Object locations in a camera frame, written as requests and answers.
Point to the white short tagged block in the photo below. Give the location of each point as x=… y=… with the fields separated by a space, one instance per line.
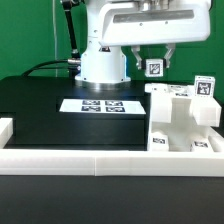
x=158 y=142

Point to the white chair seat part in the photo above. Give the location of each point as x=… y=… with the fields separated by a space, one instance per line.
x=178 y=137

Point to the white tagged cube nut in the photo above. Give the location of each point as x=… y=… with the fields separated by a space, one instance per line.
x=154 y=68
x=204 y=86

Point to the white fence frame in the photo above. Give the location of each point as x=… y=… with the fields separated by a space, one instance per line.
x=104 y=163

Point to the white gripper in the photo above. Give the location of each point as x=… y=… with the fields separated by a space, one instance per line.
x=174 y=21

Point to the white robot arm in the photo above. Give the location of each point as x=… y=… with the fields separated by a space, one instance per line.
x=106 y=66

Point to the white tagged flat board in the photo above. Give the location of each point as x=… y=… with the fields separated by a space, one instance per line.
x=102 y=106

